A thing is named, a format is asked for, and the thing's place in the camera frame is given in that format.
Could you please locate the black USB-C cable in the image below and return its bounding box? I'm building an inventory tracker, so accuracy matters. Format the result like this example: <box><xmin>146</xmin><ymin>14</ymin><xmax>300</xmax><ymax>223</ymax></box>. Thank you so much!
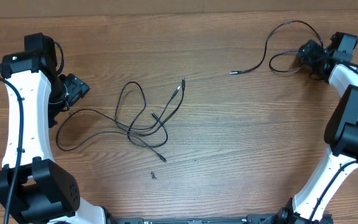
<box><xmin>229</xmin><ymin>20</ymin><xmax>324</xmax><ymax>75</ymax></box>

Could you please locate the black USB-A cable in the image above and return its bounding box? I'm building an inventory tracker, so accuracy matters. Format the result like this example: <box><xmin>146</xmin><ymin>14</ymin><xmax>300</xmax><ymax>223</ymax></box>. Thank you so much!
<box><xmin>55</xmin><ymin>76</ymin><xmax>187</xmax><ymax>164</ymax></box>

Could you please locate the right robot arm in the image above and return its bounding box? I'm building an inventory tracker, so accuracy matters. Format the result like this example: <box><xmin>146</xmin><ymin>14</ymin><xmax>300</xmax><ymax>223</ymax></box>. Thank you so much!
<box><xmin>264</xmin><ymin>32</ymin><xmax>358</xmax><ymax>223</ymax></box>

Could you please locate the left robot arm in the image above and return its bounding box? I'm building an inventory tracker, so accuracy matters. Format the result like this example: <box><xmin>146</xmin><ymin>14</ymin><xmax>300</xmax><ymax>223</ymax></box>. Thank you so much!
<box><xmin>0</xmin><ymin>33</ymin><xmax>114</xmax><ymax>223</ymax></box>

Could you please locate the small black debris piece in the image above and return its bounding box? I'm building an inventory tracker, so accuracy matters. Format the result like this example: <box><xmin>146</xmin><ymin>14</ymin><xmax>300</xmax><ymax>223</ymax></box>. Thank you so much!
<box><xmin>150</xmin><ymin>172</ymin><xmax>157</xmax><ymax>180</ymax></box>

